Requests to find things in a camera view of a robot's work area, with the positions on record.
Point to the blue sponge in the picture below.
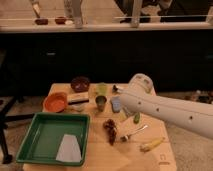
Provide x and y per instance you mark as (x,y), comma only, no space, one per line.
(116,104)

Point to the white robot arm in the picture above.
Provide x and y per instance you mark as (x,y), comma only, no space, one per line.
(192,116)

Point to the green plastic cup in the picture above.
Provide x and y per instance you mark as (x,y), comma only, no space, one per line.
(101,88)

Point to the metal cup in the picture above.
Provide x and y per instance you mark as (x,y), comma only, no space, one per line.
(101,102)

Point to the dark maroon bowl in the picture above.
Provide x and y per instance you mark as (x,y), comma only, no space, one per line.
(80,84)

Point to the garlic clove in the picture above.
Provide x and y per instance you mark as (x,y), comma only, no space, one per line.
(77,108)

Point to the dark grape bunch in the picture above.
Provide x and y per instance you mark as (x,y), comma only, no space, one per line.
(111,130)

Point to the green pepper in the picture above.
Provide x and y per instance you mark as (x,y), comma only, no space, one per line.
(136,119)

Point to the orange bowl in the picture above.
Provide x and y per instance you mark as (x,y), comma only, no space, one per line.
(55,102)

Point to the silver fork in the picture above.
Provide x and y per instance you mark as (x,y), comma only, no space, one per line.
(128,136)

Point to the yellow banana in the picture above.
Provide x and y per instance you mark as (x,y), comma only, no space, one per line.
(146,147)

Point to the white cloth in tray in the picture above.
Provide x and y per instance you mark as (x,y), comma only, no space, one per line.
(69,149)

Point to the small red bowl right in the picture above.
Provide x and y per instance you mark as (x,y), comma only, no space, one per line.
(60,20)

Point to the small red bowl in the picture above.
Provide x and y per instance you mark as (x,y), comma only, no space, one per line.
(60,20)
(41,21)

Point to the green plastic tray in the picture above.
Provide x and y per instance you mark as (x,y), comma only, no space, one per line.
(44,136)

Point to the small red bowl left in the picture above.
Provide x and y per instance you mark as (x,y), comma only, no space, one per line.
(41,21)

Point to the black office chair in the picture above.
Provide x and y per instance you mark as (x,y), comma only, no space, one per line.
(4,118)

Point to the white handled brush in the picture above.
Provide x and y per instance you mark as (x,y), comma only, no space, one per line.
(117,89)

